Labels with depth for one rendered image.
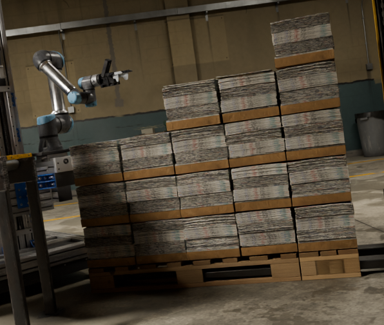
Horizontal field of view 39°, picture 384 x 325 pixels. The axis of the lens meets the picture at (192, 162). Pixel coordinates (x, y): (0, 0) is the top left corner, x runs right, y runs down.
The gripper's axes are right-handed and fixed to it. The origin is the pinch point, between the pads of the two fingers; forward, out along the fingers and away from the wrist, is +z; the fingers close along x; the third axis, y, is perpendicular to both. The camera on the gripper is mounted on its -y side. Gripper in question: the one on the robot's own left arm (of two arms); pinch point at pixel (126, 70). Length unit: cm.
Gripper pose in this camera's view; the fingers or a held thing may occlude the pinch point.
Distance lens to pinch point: 337.7
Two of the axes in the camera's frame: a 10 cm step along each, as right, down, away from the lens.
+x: -4.2, 2.4, -8.8
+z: 8.9, -1.0, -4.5
